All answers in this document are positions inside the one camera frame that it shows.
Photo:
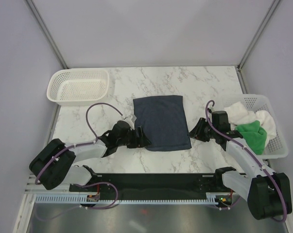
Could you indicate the white towel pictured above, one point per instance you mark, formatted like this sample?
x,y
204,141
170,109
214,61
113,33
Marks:
x,y
238,115

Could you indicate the dark blue towel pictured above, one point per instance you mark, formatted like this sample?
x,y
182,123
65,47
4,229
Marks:
x,y
163,121

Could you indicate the left aluminium frame post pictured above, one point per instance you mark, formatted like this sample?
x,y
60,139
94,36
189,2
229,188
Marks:
x,y
43,27

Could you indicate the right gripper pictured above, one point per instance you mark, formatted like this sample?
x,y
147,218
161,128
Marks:
x,y
196,133

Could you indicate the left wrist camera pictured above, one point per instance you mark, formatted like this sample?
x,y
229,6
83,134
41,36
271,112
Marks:
x,y
130,120

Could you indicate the aluminium frame post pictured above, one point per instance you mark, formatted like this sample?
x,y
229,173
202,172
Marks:
x,y
43,27
262,27

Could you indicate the green towel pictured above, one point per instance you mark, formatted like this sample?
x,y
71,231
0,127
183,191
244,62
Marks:
x,y
254,135

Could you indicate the white cable duct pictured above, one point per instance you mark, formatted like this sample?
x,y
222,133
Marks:
x,y
210,199

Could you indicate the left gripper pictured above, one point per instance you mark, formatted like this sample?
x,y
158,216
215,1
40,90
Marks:
x,y
139,142

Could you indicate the white perforated basket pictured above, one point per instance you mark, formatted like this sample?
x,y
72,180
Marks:
x,y
275,148
78,86

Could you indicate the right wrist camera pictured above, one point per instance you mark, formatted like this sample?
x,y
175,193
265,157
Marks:
x,y
220,121

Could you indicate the right aluminium frame post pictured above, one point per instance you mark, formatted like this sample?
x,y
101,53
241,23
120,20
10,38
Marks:
x,y
262,27

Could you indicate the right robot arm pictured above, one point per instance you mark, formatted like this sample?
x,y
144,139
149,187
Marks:
x,y
268,194

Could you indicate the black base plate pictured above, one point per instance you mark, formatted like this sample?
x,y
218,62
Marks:
x,y
158,186

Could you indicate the white perforated basket right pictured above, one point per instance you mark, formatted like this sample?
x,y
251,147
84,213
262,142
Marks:
x,y
275,148

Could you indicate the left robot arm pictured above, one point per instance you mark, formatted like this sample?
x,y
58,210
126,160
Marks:
x,y
55,163

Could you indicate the white perforated basket left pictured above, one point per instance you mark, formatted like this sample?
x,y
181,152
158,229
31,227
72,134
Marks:
x,y
78,86

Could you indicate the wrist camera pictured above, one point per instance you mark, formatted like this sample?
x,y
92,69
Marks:
x,y
130,120
220,121

